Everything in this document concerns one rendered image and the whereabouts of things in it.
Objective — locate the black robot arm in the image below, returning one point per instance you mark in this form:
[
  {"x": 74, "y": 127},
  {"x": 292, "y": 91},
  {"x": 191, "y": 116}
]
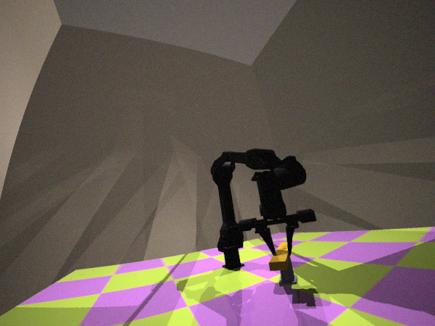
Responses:
[{"x": 283, "y": 174}]

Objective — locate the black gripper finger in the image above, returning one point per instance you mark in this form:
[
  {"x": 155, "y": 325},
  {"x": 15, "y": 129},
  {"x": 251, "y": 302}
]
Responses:
[
  {"x": 266, "y": 236},
  {"x": 289, "y": 236}
]

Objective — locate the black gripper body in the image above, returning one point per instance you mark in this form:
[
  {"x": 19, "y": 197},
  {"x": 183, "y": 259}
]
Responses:
[{"x": 273, "y": 207}]

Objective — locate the orange bar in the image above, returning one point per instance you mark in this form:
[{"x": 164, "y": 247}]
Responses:
[{"x": 280, "y": 259}]

